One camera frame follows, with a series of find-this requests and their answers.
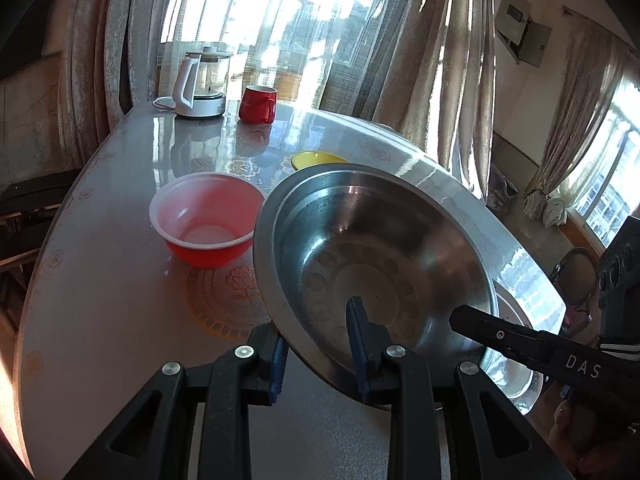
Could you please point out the person's right hand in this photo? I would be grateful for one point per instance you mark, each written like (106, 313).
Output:
(585, 440)

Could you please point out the yellow bowl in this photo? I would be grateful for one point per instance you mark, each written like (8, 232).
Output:
(310, 160)

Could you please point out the sheer white curtain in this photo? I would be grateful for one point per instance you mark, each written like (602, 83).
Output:
(280, 20)

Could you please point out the crumpled plastic bag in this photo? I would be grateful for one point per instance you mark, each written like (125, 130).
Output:
(502, 187)

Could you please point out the grey patterned curtain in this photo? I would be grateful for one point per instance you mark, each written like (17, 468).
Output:
(100, 60)

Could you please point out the side window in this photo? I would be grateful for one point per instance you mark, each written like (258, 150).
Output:
(617, 170)

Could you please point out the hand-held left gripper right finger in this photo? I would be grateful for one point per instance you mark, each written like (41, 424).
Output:
(357, 340)

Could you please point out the red mug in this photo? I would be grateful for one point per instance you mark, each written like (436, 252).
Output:
(255, 107)

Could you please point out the beige tied curtain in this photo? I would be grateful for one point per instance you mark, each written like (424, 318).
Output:
(580, 125)

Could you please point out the red plastic bowl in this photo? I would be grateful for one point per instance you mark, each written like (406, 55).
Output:
(200, 210)

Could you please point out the dark metal chair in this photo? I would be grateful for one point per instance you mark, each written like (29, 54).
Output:
(575, 305)

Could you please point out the white glass electric kettle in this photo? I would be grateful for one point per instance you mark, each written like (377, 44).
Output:
(200, 105)

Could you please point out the dark wooden bench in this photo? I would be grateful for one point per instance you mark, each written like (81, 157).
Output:
(30, 200)

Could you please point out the beige patterned curtain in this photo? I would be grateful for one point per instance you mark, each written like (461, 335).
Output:
(440, 85)

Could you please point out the wall electrical box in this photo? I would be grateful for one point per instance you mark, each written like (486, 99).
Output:
(525, 25)

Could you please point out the stainless steel bowl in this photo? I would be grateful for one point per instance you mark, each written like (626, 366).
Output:
(400, 220)

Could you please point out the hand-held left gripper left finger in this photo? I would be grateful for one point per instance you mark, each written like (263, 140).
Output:
(277, 370)

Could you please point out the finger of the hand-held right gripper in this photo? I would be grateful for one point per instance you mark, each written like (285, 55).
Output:
(525, 347)

